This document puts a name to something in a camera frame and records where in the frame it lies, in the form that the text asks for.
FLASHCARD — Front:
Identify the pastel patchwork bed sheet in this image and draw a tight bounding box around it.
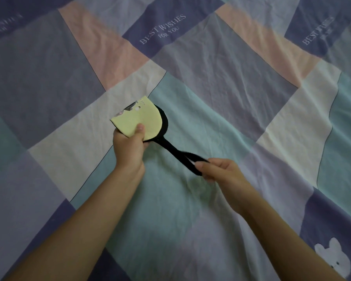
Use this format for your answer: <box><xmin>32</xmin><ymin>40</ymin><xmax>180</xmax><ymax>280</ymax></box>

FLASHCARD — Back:
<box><xmin>0</xmin><ymin>0</ymin><xmax>351</xmax><ymax>281</ymax></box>

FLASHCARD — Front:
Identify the person's right forearm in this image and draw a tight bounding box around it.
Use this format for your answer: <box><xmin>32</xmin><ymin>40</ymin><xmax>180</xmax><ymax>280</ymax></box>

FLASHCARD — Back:
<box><xmin>231</xmin><ymin>196</ymin><xmax>346</xmax><ymax>281</ymax></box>

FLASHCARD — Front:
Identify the person's right hand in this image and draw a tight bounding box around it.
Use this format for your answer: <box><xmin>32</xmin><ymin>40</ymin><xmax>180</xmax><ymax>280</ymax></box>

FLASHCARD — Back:
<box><xmin>194</xmin><ymin>157</ymin><xmax>252</xmax><ymax>214</ymax></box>

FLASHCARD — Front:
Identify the yellow-green sleep mask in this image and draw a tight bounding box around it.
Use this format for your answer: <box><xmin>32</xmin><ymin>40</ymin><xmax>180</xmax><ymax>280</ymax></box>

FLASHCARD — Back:
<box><xmin>110</xmin><ymin>95</ymin><xmax>211</xmax><ymax>176</ymax></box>

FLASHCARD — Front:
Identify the person's left forearm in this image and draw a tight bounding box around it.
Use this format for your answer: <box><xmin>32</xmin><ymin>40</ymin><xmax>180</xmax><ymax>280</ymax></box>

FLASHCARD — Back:
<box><xmin>3</xmin><ymin>166</ymin><xmax>147</xmax><ymax>281</ymax></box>

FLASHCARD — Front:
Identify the person's left hand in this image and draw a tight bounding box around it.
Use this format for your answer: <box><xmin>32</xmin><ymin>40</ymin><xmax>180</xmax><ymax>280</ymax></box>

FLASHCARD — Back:
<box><xmin>112</xmin><ymin>123</ymin><xmax>150</xmax><ymax>176</ymax></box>

